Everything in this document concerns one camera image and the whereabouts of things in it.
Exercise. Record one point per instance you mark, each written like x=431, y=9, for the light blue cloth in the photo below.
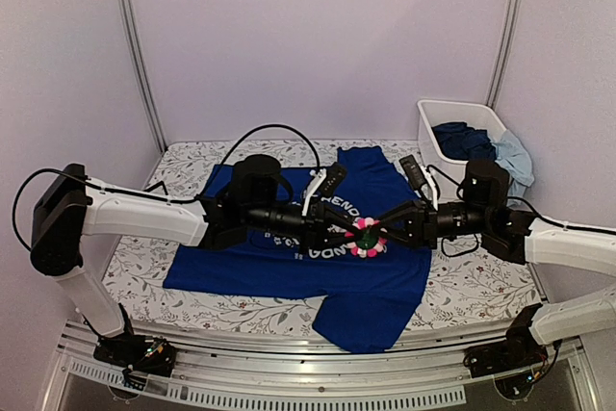
x=513, y=157

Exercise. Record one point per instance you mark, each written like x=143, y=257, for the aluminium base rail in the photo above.
x=225, y=371

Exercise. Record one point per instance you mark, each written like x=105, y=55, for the dark navy clothing in bin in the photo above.
x=461, y=142

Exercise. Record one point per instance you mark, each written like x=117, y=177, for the floral table cloth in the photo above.
x=464, y=287

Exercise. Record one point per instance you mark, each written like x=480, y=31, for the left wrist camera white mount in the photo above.
x=323, y=182

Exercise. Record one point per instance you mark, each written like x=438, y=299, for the white plastic bin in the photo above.
x=446, y=172

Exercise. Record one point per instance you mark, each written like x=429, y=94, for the pink flower brooch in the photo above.
x=370, y=244

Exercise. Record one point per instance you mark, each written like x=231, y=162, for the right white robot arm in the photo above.
x=541, y=327

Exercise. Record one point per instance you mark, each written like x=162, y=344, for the blue printed t-shirt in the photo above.
x=368, y=298

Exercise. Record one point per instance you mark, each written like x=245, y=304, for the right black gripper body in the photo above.
x=428, y=224

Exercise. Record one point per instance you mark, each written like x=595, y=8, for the aluminium frame post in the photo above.
x=512, y=11
x=131, y=32

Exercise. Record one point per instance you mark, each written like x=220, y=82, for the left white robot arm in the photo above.
x=75, y=206

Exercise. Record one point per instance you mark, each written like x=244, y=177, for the right aluminium frame post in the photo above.
x=512, y=11

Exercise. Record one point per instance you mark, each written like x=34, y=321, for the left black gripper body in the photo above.
x=261, y=218

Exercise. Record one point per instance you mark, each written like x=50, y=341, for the left aluminium frame post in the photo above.
x=131, y=32

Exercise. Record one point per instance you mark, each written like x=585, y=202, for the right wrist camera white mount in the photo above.
x=420, y=181

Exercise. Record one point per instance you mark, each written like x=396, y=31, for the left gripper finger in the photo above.
x=335, y=239
x=336, y=219

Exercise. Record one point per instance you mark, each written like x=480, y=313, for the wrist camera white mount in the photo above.
x=420, y=181
x=323, y=182

